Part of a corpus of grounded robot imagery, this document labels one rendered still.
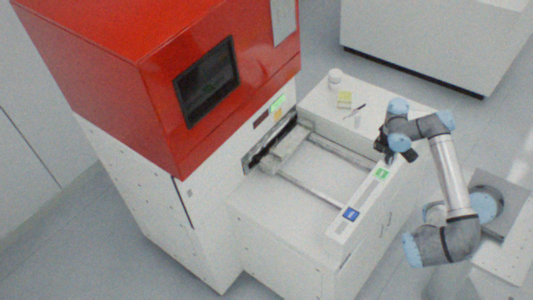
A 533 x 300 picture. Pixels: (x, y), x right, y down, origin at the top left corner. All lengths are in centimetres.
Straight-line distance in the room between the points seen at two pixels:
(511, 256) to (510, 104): 203
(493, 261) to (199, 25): 149
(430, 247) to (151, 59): 104
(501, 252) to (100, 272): 232
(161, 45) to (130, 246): 200
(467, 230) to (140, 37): 116
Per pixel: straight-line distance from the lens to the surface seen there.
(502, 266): 213
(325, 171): 226
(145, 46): 145
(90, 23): 164
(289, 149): 228
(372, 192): 203
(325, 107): 236
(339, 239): 189
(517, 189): 212
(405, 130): 161
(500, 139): 372
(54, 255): 341
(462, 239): 152
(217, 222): 227
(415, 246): 155
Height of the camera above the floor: 261
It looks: 49 degrees down
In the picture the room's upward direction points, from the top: 9 degrees counter-clockwise
